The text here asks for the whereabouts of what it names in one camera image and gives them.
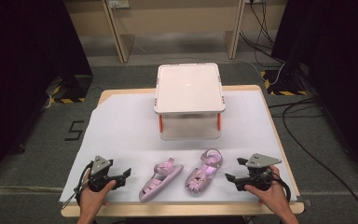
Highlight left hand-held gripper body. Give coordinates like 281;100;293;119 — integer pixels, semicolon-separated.
87;154;119;193

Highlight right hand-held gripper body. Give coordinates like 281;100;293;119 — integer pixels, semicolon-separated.
244;152;283;192

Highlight pink child sandal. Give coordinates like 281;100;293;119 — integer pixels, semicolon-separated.
185;147;224;194
138;157;185;203

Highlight white shoe rack orange posts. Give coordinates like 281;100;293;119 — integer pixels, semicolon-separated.
153;63;227;141

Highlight person's left hand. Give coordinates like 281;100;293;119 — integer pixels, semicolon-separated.
77;169;117;217

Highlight person's right hand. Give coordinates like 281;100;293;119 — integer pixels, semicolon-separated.
243;164;294;218

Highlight white table sheet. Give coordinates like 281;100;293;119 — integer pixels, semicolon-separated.
59;90;298;205

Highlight black stand base striped tape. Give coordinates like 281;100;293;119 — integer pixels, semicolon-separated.
260;69;309;97
48;74;93;105

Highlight black curtain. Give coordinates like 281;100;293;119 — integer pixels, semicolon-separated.
0;0;93;190
271;0;358;185

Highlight beige wooden desk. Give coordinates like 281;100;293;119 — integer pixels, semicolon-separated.
63;0;288;64

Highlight left hand-held gripper black cable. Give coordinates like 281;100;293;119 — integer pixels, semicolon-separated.
61;161;95;210

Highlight hand-held gripper black cable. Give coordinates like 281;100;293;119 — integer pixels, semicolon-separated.
269;172;293;203
61;161;95;210

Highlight right hand-held gripper black cable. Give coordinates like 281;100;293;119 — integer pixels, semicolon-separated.
269;172;293;203

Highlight long black floor cable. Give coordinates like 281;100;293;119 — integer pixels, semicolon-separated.
281;98;358;224

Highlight bundle of black cables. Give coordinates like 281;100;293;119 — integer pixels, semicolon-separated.
239;0;286;65

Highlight white wall socket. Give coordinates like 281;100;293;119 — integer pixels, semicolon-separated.
106;0;131;9

